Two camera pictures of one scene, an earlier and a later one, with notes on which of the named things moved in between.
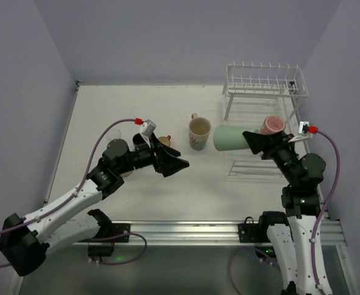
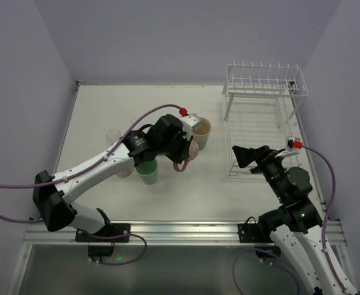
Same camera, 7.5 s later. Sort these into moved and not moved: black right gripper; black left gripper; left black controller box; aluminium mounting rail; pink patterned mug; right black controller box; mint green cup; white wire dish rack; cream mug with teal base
Moved: mint green cup; black right gripper; pink patterned mug; black left gripper
Not moved: aluminium mounting rail; white wire dish rack; cream mug with teal base; right black controller box; left black controller box
